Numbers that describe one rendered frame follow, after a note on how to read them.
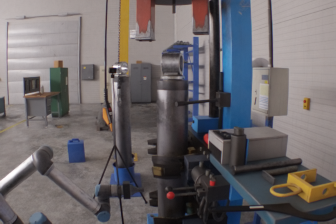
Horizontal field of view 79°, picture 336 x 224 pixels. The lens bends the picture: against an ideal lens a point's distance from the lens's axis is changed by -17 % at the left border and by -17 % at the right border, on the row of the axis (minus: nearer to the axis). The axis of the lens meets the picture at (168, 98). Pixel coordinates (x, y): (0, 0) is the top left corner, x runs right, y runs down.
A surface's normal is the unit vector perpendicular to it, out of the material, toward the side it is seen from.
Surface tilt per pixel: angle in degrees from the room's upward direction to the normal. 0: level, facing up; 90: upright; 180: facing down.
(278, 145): 90
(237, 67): 90
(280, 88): 90
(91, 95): 90
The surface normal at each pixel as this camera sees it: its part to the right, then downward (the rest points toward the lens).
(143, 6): -0.23, 0.11
